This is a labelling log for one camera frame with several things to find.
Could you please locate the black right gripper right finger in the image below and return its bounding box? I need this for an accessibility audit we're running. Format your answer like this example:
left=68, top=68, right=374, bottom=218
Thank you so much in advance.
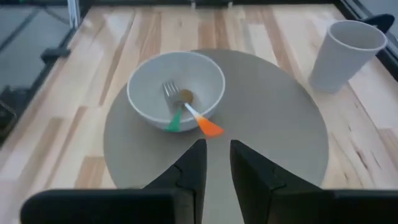
left=229, top=139, right=398, bottom=224

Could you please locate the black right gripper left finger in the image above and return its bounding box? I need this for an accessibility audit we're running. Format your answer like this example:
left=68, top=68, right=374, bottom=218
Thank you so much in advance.
left=20, top=138, right=208, bottom=224

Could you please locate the orange-handled metal spoon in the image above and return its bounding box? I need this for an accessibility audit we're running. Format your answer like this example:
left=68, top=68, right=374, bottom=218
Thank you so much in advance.
left=177, top=88, right=225, bottom=138

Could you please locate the round grey placemat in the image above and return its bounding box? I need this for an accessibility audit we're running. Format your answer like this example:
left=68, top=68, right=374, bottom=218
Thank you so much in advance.
left=102, top=48, right=330, bottom=224

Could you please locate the white ceramic bowl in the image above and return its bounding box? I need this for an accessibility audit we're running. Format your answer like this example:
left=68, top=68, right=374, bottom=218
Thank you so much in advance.
left=126, top=50, right=226, bottom=133

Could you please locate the white paper cup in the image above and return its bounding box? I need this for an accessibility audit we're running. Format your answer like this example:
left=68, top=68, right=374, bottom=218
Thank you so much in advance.
left=307, top=19, right=389, bottom=95

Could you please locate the black rounded clamp knob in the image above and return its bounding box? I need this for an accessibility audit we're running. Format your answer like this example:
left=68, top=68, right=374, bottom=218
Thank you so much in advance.
left=359, top=13, right=396, bottom=34

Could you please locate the green-handled metal fork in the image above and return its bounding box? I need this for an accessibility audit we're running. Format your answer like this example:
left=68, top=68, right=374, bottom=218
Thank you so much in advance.
left=162, top=80, right=185, bottom=133

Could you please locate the silver aluminium bracket strip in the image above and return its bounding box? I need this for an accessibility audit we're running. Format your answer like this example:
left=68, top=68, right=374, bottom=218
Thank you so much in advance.
left=66, top=0, right=82, bottom=29

